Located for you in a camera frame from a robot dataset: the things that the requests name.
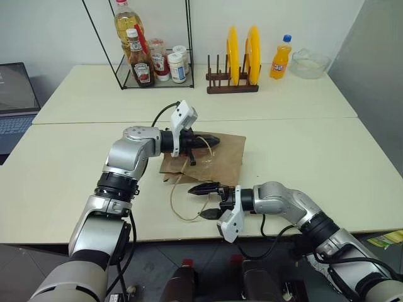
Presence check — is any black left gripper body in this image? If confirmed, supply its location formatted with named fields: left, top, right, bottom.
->
left=180, top=128, right=199, bottom=167

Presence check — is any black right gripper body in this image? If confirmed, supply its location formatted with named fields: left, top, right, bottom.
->
left=217, top=186, right=237, bottom=218

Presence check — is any brown paper bag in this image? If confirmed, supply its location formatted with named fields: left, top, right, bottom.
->
left=159, top=131, right=247, bottom=223

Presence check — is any brown wooden plate rack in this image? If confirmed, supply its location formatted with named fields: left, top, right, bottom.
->
left=205, top=53, right=260, bottom=95

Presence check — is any white lidded jar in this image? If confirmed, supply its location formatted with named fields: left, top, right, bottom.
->
left=167, top=52, right=188, bottom=84
left=172, top=45, right=191, bottom=75

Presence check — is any dark bottle with red cap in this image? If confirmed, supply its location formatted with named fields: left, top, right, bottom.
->
left=159, top=258, right=200, bottom=302
left=230, top=254, right=286, bottom=302

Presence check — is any squeeze ketchup bottle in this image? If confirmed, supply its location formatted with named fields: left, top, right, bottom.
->
left=148, top=38, right=171, bottom=82

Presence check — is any glass ketchup bottle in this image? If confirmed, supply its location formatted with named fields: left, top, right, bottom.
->
left=125, top=28, right=156, bottom=88

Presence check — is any yellow plate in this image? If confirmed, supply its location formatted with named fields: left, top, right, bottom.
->
left=226, top=25, right=241, bottom=86
left=244, top=25, right=263, bottom=86

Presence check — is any orange soda bottle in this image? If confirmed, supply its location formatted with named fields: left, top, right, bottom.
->
left=269, top=34, right=293, bottom=81

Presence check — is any clear glass bowl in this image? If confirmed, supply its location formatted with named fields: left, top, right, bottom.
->
left=289, top=47, right=332, bottom=80

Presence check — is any cooking oil bottle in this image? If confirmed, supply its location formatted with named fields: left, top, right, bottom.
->
left=113, top=0, right=145, bottom=65

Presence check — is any green snack packet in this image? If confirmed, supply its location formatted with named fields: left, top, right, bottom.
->
left=366, top=230, right=403, bottom=251

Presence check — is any grey laptop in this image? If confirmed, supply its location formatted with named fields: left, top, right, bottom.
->
left=0, top=62, right=42, bottom=155

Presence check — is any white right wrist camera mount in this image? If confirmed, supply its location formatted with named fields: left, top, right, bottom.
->
left=216, top=185, right=245, bottom=244

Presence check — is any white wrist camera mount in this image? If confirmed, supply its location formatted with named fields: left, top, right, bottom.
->
left=216, top=185, right=245, bottom=244
left=169, top=100, right=200, bottom=158

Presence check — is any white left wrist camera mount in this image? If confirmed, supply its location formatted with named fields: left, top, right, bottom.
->
left=169, top=100, right=200, bottom=158

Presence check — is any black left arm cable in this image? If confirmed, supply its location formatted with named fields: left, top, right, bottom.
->
left=150, top=101, right=181, bottom=128

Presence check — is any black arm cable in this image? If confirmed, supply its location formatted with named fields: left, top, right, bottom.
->
left=234, top=213, right=315, bottom=262
left=150, top=101, right=181, bottom=128

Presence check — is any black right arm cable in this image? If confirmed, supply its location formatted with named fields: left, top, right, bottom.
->
left=234, top=213, right=315, bottom=262

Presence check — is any black left shoulder cable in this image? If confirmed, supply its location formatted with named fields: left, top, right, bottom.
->
left=106, top=212, right=138, bottom=302

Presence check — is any black wire rack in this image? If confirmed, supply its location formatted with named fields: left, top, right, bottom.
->
left=82, top=0, right=196, bottom=92

